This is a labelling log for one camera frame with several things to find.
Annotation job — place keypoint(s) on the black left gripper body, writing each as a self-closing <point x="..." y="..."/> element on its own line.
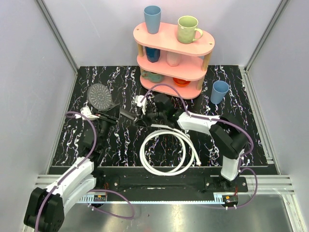
<point x="106" y="117"/>

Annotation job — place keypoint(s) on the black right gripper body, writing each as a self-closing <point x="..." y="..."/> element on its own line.
<point x="155" y="115"/>

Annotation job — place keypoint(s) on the grey shower head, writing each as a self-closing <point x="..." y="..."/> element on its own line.
<point x="100" y="98"/>

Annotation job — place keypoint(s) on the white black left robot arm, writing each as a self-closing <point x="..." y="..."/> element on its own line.
<point x="48" y="206"/>

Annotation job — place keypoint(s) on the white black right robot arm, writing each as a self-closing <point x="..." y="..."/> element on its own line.
<point x="227" y="135"/>

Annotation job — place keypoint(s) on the teal ceramic mug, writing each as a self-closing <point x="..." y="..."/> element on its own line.
<point x="152" y="77"/>

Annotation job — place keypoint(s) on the orange bowl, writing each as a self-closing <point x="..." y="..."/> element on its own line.
<point x="181" y="82"/>

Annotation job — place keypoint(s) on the pink three-tier shelf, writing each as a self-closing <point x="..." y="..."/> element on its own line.
<point x="183" y="66"/>

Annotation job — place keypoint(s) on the pink faceted cup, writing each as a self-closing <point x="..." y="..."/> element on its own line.
<point x="173" y="59"/>

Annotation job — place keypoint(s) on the dark blue cup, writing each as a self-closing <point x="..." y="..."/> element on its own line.
<point x="152" y="54"/>

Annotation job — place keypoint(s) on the blue cup on table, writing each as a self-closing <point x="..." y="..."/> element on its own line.
<point x="219" y="90"/>

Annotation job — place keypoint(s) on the green mug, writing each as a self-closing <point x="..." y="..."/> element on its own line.
<point x="187" y="31"/>

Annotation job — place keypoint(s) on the blue cup on shelf top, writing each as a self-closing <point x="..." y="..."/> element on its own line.
<point x="152" y="17"/>

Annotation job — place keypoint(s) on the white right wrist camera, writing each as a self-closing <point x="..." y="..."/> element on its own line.
<point x="141" y="102"/>

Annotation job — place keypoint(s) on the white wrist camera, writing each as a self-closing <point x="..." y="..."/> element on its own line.
<point x="85" y="113"/>
<point x="141" y="102"/>

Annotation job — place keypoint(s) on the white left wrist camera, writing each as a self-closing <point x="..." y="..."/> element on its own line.
<point x="85" y="113"/>

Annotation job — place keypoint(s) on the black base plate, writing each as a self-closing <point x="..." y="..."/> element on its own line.
<point x="194" y="185"/>

